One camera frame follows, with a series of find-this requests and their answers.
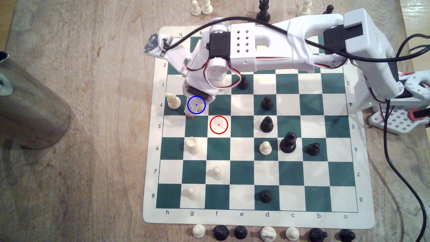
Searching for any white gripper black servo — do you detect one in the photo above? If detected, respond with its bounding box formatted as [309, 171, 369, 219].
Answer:
[183, 58, 227, 119]

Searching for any white rook chess piece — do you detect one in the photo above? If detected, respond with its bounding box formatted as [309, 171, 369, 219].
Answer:
[186, 136, 202, 154]

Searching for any black queen chess piece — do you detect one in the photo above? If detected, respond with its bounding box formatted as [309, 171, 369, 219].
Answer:
[280, 132, 297, 154]

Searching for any black rook chess piece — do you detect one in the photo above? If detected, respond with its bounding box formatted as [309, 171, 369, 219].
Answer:
[213, 225, 230, 241]

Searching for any green white chess board mat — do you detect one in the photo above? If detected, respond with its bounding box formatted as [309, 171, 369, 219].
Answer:
[143, 23, 376, 230]

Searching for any black bishop chess piece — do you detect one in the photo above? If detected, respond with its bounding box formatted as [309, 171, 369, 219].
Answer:
[256, 0, 271, 23]

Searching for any white knight chess piece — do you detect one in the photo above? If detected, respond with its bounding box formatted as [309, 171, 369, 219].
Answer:
[261, 226, 277, 242]

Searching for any white queen chess piece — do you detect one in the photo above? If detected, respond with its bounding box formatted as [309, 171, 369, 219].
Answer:
[297, 0, 312, 16]

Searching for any black knight chess piece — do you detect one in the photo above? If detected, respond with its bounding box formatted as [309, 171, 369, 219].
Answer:
[339, 229, 356, 242]
[308, 228, 328, 242]

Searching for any brown metal cylinder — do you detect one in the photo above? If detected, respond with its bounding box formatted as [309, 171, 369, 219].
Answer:
[0, 50, 72, 150]

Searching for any orange black clamp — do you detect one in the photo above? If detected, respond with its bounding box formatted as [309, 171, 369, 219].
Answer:
[407, 108, 430, 122]

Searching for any camera module on white bracket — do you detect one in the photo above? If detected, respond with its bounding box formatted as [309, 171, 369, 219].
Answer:
[143, 32, 190, 77]

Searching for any black cable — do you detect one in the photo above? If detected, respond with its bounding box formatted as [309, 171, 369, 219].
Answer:
[161, 15, 430, 242]

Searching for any white grid robot base plate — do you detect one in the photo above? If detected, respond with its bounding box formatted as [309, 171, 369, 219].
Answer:
[368, 104, 430, 136]

